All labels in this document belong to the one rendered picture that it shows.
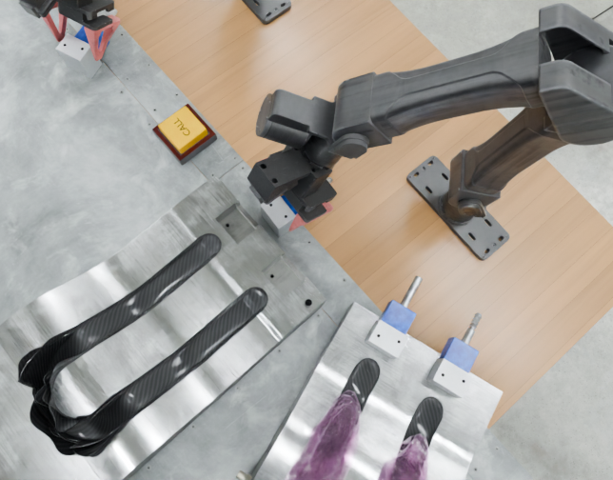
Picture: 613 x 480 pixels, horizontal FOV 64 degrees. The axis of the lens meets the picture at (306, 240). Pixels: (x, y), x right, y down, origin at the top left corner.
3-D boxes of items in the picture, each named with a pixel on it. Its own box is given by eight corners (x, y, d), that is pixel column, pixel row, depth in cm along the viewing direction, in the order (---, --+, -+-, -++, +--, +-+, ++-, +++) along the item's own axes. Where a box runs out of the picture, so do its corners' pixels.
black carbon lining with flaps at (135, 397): (210, 230, 77) (201, 210, 68) (278, 308, 74) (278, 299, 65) (17, 385, 70) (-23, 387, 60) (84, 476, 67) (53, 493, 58)
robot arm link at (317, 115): (250, 154, 65) (285, 118, 54) (260, 97, 67) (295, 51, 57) (327, 178, 69) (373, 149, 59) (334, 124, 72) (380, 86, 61)
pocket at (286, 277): (284, 256, 78) (284, 251, 74) (306, 282, 77) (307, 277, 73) (262, 275, 77) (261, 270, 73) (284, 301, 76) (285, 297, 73)
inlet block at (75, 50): (108, 14, 93) (97, -7, 88) (130, 25, 93) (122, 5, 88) (68, 67, 90) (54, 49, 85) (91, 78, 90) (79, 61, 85)
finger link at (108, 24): (96, 72, 84) (94, 19, 77) (60, 54, 85) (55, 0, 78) (121, 58, 89) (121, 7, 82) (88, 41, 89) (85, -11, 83)
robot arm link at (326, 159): (291, 163, 67) (314, 129, 62) (291, 132, 70) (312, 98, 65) (336, 176, 70) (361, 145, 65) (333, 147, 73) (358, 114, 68)
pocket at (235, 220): (240, 208, 80) (238, 200, 76) (261, 231, 79) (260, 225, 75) (218, 225, 79) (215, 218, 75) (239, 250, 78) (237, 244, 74)
